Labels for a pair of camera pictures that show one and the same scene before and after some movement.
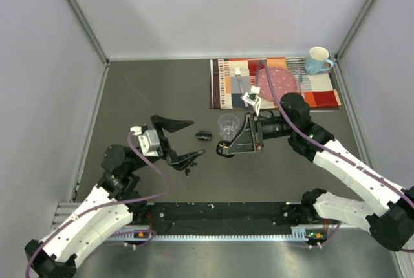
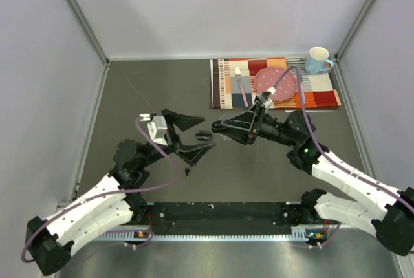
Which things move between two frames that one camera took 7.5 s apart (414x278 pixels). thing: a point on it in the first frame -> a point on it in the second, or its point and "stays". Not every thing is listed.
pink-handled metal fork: [238, 73] stays
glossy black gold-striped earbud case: [221, 149] -> [217, 125]
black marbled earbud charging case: [204, 136] stays
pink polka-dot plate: [284, 82] stays
